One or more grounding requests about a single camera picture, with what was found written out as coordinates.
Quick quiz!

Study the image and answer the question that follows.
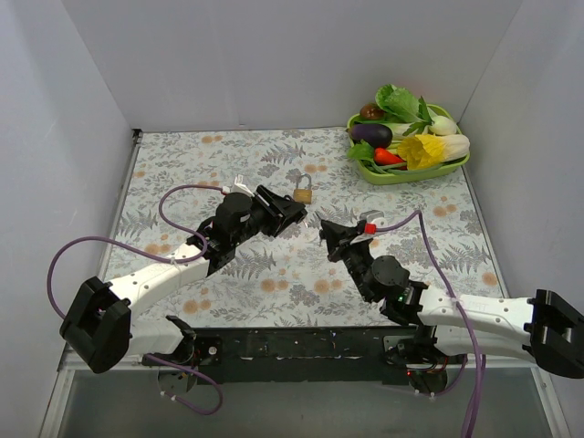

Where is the brass padlock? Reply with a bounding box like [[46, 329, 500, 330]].
[[292, 173, 312, 205]]

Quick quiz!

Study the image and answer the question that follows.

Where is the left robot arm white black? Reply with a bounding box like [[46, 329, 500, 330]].
[[59, 186, 307, 373]]

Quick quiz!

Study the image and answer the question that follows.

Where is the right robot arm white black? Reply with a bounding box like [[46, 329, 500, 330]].
[[319, 218, 583, 379]]

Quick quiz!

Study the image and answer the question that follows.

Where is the green plastic tray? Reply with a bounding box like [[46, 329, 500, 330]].
[[346, 103, 471, 186]]

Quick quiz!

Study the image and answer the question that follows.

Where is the red toy pepper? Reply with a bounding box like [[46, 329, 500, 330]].
[[373, 148, 406, 166]]

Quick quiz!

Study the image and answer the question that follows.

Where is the floral patterned mat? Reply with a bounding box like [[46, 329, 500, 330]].
[[105, 128, 504, 328]]

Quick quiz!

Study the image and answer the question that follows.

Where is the purple toy eggplant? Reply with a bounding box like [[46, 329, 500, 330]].
[[348, 124, 393, 148]]

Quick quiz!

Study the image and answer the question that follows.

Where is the yellow toy cabbage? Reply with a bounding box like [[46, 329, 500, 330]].
[[397, 134, 470, 171]]

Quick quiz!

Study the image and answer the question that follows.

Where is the brown toy mushroom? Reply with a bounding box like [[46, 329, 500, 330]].
[[360, 103, 387, 122]]

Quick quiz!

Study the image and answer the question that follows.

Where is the green toy lettuce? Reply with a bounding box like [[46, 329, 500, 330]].
[[375, 84, 433, 125]]

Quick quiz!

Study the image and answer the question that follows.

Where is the white toy radish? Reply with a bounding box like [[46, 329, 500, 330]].
[[429, 115, 458, 136]]

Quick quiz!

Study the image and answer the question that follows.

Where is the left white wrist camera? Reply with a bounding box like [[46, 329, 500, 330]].
[[221, 174, 254, 197]]

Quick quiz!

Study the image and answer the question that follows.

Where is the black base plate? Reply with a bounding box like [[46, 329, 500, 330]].
[[141, 325, 466, 384]]

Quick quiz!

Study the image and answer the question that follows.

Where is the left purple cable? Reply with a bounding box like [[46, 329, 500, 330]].
[[46, 182, 234, 415]]

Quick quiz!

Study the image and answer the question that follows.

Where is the purple cable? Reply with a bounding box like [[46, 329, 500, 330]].
[[46, 182, 234, 415], [373, 209, 487, 438]]

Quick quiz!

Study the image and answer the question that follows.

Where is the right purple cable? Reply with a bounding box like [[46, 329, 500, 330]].
[[373, 209, 487, 438]]

